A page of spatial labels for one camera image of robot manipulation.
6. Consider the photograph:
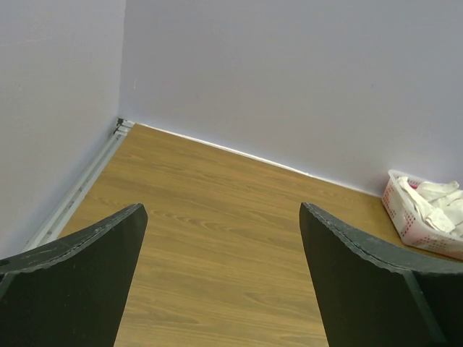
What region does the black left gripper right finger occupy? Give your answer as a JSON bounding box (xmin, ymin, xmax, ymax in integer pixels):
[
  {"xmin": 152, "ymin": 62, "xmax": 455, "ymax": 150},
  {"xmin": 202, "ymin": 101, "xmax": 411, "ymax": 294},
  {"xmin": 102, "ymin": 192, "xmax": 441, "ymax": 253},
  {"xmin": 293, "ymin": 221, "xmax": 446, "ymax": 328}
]
[{"xmin": 300, "ymin": 202, "xmax": 462, "ymax": 347}]

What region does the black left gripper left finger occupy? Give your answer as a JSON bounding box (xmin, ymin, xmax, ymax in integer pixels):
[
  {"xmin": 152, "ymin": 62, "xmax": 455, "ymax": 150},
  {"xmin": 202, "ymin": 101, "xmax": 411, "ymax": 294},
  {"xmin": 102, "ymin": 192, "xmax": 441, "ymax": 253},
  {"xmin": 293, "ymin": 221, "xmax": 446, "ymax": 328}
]
[{"xmin": 1, "ymin": 203, "xmax": 148, "ymax": 346}]

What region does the white t shirt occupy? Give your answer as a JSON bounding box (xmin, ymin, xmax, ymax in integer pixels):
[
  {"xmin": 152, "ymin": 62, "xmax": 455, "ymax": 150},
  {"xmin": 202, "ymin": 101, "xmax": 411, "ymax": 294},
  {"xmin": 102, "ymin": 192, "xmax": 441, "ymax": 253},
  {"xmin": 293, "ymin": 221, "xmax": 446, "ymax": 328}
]
[{"xmin": 396, "ymin": 176, "xmax": 462, "ymax": 238}]

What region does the white plastic laundry basket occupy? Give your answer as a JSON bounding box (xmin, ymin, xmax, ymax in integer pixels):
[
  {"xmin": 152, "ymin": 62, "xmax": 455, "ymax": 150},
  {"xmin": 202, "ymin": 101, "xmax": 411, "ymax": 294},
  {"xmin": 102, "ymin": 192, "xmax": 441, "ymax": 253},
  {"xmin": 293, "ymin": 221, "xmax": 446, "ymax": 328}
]
[{"xmin": 381, "ymin": 169, "xmax": 462, "ymax": 260}]

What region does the aluminium left table rail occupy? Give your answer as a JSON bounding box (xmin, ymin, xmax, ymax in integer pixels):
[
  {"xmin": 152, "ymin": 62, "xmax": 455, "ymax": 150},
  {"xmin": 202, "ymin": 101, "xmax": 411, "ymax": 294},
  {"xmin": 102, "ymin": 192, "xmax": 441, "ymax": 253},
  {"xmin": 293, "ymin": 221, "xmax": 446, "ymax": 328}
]
[{"xmin": 22, "ymin": 119, "xmax": 135, "ymax": 252}]

